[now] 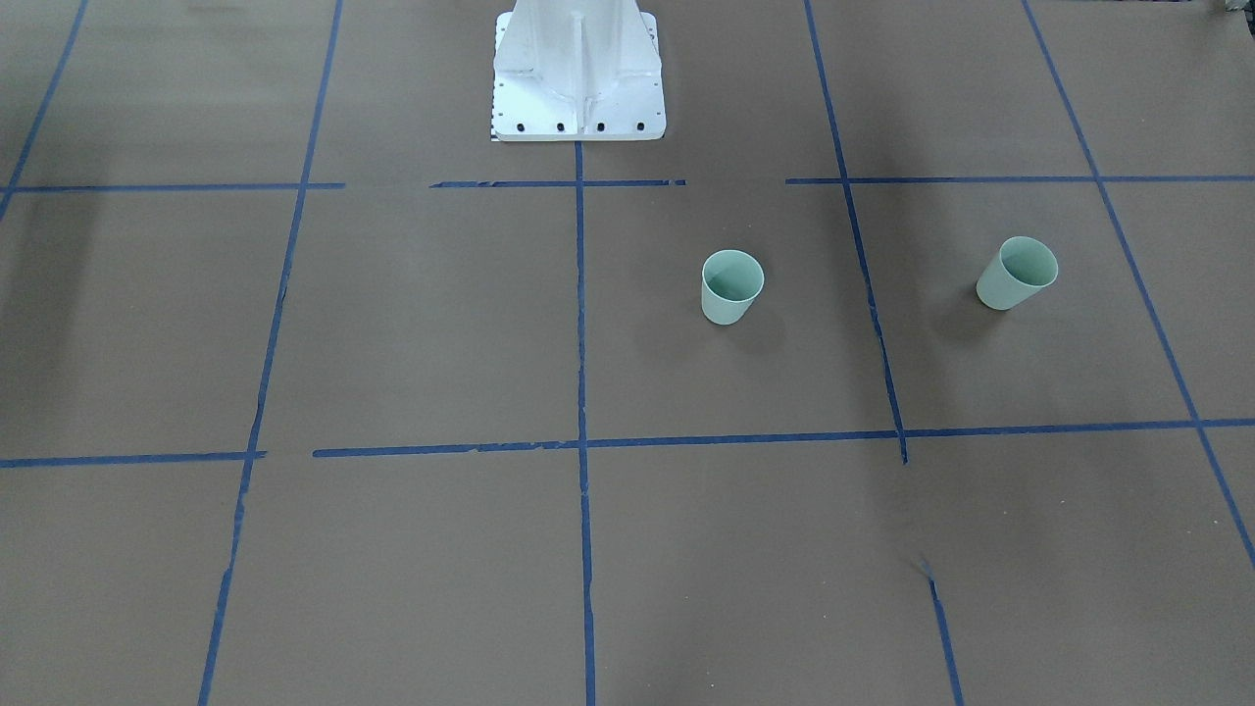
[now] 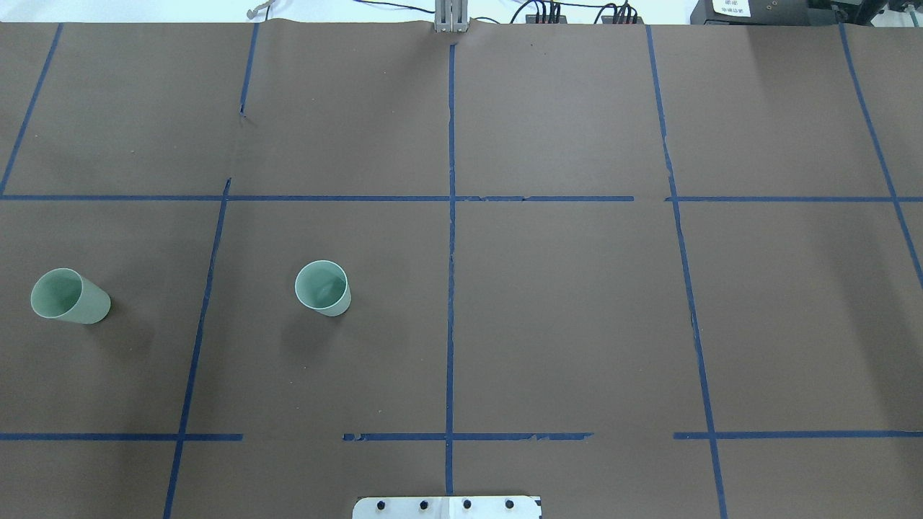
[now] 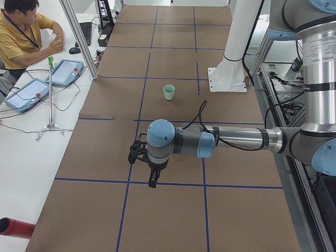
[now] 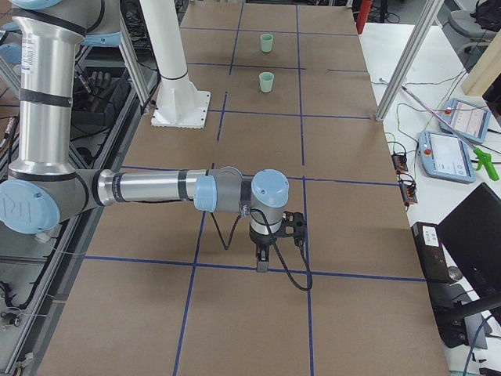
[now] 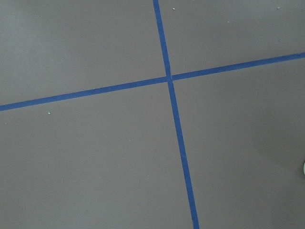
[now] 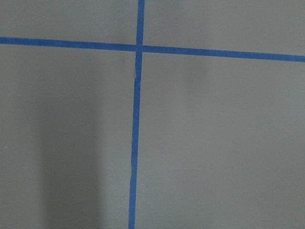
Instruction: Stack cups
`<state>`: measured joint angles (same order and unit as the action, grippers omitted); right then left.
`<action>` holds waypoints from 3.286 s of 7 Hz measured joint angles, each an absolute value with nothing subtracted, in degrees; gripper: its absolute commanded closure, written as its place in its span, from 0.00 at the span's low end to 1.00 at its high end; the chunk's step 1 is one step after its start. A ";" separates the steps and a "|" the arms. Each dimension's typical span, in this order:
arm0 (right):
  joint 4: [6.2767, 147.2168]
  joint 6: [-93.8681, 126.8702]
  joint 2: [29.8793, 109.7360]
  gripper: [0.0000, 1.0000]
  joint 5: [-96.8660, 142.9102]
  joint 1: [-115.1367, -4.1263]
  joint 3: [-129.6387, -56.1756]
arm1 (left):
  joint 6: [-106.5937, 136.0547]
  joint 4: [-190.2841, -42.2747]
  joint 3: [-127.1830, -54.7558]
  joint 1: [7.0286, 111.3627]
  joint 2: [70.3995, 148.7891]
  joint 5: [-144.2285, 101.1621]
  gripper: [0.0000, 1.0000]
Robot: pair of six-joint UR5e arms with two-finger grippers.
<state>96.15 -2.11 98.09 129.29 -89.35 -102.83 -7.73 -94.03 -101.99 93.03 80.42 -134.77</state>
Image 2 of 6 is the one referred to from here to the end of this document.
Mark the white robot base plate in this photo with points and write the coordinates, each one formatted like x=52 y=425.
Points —
x=487 y=506

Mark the aluminium frame post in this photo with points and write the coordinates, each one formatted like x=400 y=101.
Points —
x=451 y=16

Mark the light green cup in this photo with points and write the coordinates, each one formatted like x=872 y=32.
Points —
x=324 y=287
x=64 y=295

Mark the brown paper table mat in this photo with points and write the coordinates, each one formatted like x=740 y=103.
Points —
x=637 y=272

